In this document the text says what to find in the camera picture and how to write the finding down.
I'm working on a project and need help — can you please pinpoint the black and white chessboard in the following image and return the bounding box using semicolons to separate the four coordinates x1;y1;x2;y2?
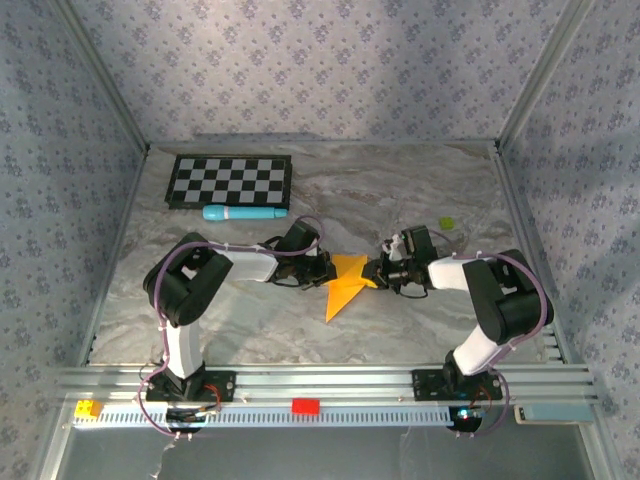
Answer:
164;153;294;211

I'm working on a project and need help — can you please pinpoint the white slotted cable duct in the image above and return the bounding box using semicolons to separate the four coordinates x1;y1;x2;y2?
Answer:
72;403;454;429

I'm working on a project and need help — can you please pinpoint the aluminium mounting rail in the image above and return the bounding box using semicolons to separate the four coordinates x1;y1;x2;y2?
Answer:
54;364;601;406

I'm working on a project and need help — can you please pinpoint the aluminium back rail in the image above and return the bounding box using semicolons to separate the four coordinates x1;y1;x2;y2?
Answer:
147;133;501;150

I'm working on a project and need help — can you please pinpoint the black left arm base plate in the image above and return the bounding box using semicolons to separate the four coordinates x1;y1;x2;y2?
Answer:
144;369;237;404

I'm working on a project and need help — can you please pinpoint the aluminium side rail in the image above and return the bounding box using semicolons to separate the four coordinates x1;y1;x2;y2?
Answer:
492;144;574;366
77;147;151;369

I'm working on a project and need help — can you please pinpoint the aluminium corner post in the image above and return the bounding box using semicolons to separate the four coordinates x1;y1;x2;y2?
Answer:
49;0;152;154
494;0;599;151

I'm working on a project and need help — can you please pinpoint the orange paper sheet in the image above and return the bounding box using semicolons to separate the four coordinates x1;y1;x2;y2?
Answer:
321;253;380;325

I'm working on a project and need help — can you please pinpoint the black controller board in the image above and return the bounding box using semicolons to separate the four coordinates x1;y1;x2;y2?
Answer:
447;405;487;435
164;405;221;435

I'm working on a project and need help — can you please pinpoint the light blue marker pen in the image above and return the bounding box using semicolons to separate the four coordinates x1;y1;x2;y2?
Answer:
202;203;290;222

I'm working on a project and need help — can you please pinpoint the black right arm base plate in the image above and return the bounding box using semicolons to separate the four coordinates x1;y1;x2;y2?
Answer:
410;368;504;402

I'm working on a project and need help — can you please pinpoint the grey-blue flat box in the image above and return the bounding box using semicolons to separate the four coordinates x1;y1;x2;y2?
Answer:
513;403;596;425

